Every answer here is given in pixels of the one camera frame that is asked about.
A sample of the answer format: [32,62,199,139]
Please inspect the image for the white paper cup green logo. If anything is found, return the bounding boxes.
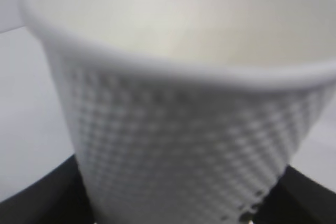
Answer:
[20,0,335,223]

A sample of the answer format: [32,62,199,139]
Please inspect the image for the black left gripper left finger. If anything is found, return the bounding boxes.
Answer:
[1,156,96,224]

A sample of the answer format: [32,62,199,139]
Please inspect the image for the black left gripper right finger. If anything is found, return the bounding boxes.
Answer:
[253,166,335,224]

